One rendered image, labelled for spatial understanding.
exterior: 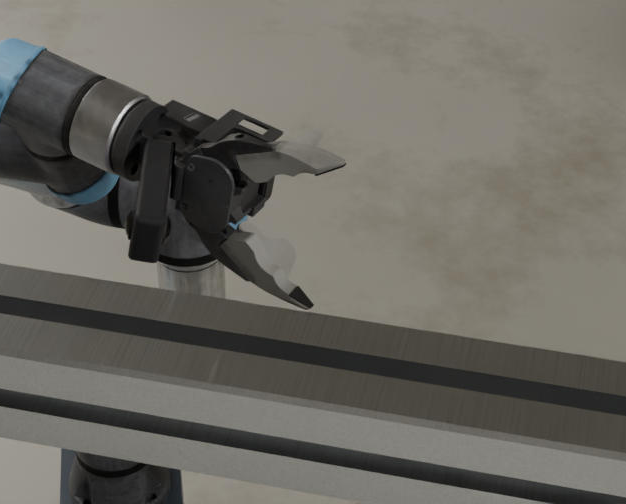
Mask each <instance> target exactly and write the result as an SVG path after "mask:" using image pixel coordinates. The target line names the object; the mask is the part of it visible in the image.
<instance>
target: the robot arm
mask: <svg viewBox="0 0 626 504"><path fill-rule="evenodd" d="M243 119H244V120H246V121H248V122H251V123H253V124H255V125H257V126H259V127H262V128H264V129H266V130H268V131H266V132H265V133H264V134H263V135H262V134H260V133H257V132H255V131H253V130H251V129H248V128H246V127H244V126H242V125H240V124H238V123H240V122H241V121H242V120H243ZM282 135H283V131H281V130H279V129H277V128H274V127H272V126H270V125H268V124H265V123H263V122H261V121H259V120H257V119H254V118H252V117H250V116H248V115H245V114H243V113H241V112H239V111H236V110H234V109H231V110H230V111H228V112H227V113H226V114H225V115H223V116H222V117H221V118H219V119H218V120H217V119H215V118H213V117H211V116H209V115H206V114H204V113H202V112H200V111H197V110H195V109H193V108H191V107H189V106H186V105H184V104H182V103H180V102H178V101H175V100H173V99H172V100H171V101H169V102H168V103H167V104H165V105H164V106H163V105H161V104H158V103H156V102H154V101H152V100H151V98H150V97H149V96H148V95H146V94H144V93H141V92H139V91H137V90H135V89H133V88H130V87H128V86H126V85H124V84H122V83H119V82H117V81H115V80H113V79H108V78H106V77H104V76H102V75H100V74H98V73H95V72H93V71H91V70H89V69H87V68H85V67H82V66H80V65H78V64H76V63H74V62H72V61H70V60H67V59H65V58H63V57H61V56H59V55H57V54H54V53H52V52H50V51H48V50H47V48H45V47H43V46H40V47H38V46H35V45H33V44H30V43H28V42H25V41H23V40H20V39H17V38H7V39H4V40H1V41H0V185H4V186H8V187H12V188H15V189H19V190H23V191H26V192H29V193H30V194H31V195H32V197H34V198H35V199H36V200H37V201H38V202H40V203H42V204H44V205H46V206H49V207H52V208H55V209H58V210H61V211H64V212H67V213H69V214H72V215H74V216H77V217H80V218H82V219H85V220H88V221H91V222H94V223H97V224H101V225H105V226H109V227H116V228H121V229H125V231H126V235H127V237H128V240H130V244H129V251H128V257H129V258H130V259H131V260H135V261H141V262H147V263H157V273H158V282H159V288H160V289H166V290H172V291H179V292H185V293H191V294H198V295H204V296H210V297H217V298H223V299H227V295H226V279H225V266H226V267H227V268H229V269H230V270H231V271H233V272H234V273H236V274H237V275H238V276H240V277H241V278H242V279H244V280H245V281H248V282H250V281H251V282H252V283H253V284H255V285H256V286H258V287H259V288H261V289H262V290H264V291H266V292H267V293H269V294H271V295H273V296H275V297H278V298H280V299H282V300H284V301H286V302H288V303H290V304H293V305H295V306H297V307H300V308H302V309H304V310H309V309H310V308H312V307H313V306H314V304H313V303H312V302H311V300H310V299H309V298H308V297H307V296H306V294H305V293H304V292H303V291H302V289H301V288H300V287H299V286H297V285H296V284H294V283H292V282H291V281H290V280H289V279H288V277H289V275H290V272H291V270H292V267H293V265H294V262H295V260H296V251H295V249H294V247H293V246H292V244H291V243H290V242H289V241H288V240H287V239H285V238H272V239H270V238H267V237H265V236H264V235H263V234H262V233H261V232H260V230H259V229H258V228H257V227H256V226H255V225H254V224H252V223H251V222H248V221H247V218H248V215H249V216H251V217H253V216H255V215H256V214H257V213H258V212H259V211H260V210H261V209H262V208H263V207H264V204H265V202H266V201H267V200H268V199H269V198H270V197H271V194H272V189H273V184H274V179H275V175H280V174H284V175H289V176H291V177H294V176H296V175H297V174H300V173H310V174H315V176H319V175H321V174H324V173H327V172H330V171H333V170H336V169H339V168H342V167H344V166H345V165H346V162H345V159H343V158H341V157H339V156H337V155H335V154H334V153H332V152H329V151H327V150H325V149H322V148H319V147H317V146H318V144H319V142H320V140H321V137H322V135H323V134H322V132H321V131H319V130H312V131H307V132H304V133H302V134H300V135H299V136H297V137H295V138H293V139H291V140H289V141H276V140H277V139H278V138H279V137H280V136H282ZM75 452H76V455H75V458H74V461H73V465H72V468H71V471H70V474H69V481H68V486H69V493H70V499H71V502H72V504H165V502H166V501H167V499H168V497H169V494H170V491H171V473H170V468H167V467H162V466H156V465H151V464H145V463H140V462H134V461H129V460H123V459H118V458H112V457H107V456H101V455H95V454H90V453H84V452H79V451H75Z"/></svg>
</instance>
